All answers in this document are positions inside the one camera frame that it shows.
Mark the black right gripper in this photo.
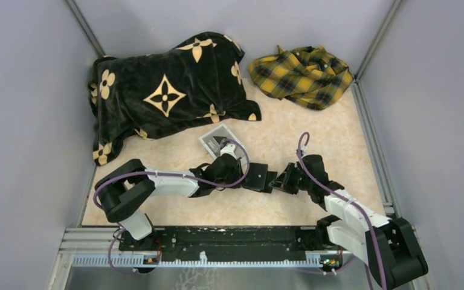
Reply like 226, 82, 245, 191
269, 162, 313, 195

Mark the white plastic card tray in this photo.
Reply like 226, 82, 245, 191
199, 124, 247, 166

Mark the black leather card holder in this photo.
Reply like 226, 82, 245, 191
242, 163, 278, 194

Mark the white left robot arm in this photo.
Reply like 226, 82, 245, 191
94, 153, 245, 250

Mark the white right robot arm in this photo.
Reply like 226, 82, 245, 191
269, 155, 429, 289

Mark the black floral velvet blanket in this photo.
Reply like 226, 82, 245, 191
88, 31, 262, 166

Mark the yellow plaid cloth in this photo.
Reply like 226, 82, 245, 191
248, 46, 354, 111

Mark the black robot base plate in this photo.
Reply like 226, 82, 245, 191
118, 226, 348, 268

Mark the aluminium frame rail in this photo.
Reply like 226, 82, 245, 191
48, 226, 356, 289

